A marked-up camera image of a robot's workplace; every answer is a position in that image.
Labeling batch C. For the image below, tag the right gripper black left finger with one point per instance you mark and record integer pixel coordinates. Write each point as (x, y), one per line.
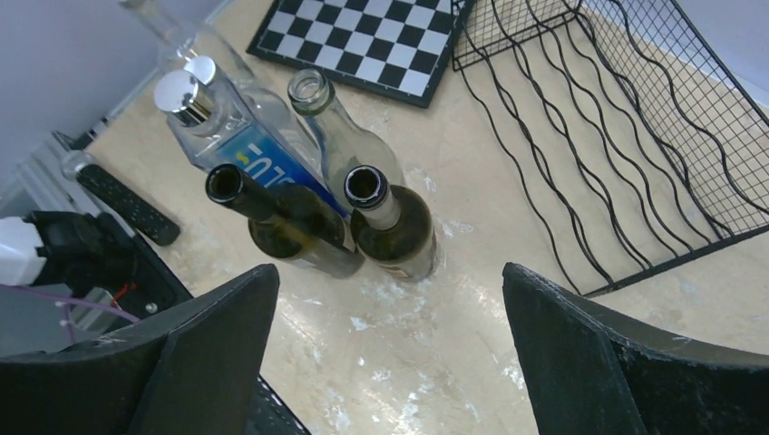
(191, 369)

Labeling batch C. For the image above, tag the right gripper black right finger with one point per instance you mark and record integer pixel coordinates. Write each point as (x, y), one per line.
(592, 370)

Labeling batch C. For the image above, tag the dark green wine bottle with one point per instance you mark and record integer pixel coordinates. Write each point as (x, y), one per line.
(288, 222)

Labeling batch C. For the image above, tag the black wire wine rack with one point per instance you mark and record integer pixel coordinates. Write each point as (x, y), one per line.
(636, 148)

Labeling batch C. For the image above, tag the clear glass bottle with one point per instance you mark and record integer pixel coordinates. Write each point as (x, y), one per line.
(343, 143)

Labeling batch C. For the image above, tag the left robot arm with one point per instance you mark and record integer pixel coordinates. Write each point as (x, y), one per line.
(68, 277)

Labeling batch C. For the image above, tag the blue rectangular glass bottle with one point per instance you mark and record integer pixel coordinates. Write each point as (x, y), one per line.
(214, 125)

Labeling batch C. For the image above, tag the round clear bottle silver cap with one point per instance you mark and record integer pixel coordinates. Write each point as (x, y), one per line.
(269, 109)

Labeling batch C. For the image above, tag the clear round flask bottle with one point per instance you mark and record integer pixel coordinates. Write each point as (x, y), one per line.
(181, 40)

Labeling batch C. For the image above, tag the black white chessboard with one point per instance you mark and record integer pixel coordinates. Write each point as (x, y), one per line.
(395, 49)

